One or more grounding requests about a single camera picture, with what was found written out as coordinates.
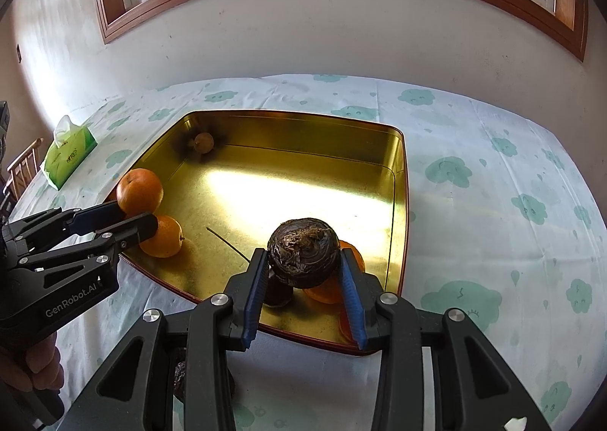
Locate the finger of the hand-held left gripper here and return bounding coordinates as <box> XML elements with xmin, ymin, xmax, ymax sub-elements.
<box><xmin>19</xmin><ymin>214</ymin><xmax>159</xmax><ymax>273</ymax></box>
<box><xmin>7</xmin><ymin>201</ymin><xmax>126</xmax><ymax>247</ymax></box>

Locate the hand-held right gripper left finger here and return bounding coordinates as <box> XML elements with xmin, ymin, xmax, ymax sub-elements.
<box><xmin>61</xmin><ymin>248</ymin><xmax>271</xmax><ymax>431</ymax></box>

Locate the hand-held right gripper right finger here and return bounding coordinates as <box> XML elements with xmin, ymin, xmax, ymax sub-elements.
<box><xmin>338</xmin><ymin>248</ymin><xmax>553</xmax><ymax>431</ymax></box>

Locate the dark wrinkled round fruit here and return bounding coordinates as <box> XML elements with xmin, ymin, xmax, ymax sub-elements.
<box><xmin>173</xmin><ymin>360</ymin><xmax>189</xmax><ymax>406</ymax></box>
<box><xmin>263</xmin><ymin>270</ymin><xmax>294</xmax><ymax>309</ymax></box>

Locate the large orange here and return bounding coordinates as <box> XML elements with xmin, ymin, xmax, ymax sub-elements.
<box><xmin>116</xmin><ymin>168</ymin><xmax>164</xmax><ymax>216</ymax></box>

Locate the dark round fruit fibrous top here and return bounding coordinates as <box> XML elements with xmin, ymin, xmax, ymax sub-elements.
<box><xmin>267</xmin><ymin>218</ymin><xmax>341</xmax><ymax>290</ymax></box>

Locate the red and gold tin box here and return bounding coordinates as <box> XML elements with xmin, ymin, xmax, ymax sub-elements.
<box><xmin>102</xmin><ymin>110</ymin><xmax>409</xmax><ymax>357</ymax></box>

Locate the person's left hand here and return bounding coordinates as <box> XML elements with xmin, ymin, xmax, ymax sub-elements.
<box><xmin>19</xmin><ymin>331</ymin><xmax>66</xmax><ymax>391</ymax></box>

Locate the small orange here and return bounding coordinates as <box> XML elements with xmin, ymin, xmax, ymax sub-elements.
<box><xmin>303</xmin><ymin>241</ymin><xmax>367</xmax><ymax>305</ymax></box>
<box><xmin>139</xmin><ymin>215</ymin><xmax>185</xmax><ymax>259</ymax></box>

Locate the thin brown twig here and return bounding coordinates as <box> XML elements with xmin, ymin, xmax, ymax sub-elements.
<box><xmin>206</xmin><ymin>226</ymin><xmax>250</xmax><ymax>263</ymax></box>

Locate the green tissue pack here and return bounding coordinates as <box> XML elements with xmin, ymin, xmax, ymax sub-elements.
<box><xmin>42</xmin><ymin>115</ymin><xmax>98</xmax><ymax>189</ymax></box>

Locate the wooden chair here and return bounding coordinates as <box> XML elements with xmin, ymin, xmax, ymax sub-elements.
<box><xmin>5</xmin><ymin>137</ymin><xmax>44</xmax><ymax>199</ymax></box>

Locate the cloud print tablecloth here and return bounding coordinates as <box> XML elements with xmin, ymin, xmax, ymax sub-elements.
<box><xmin>9</xmin><ymin>73</ymin><xmax>607</xmax><ymax>431</ymax></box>

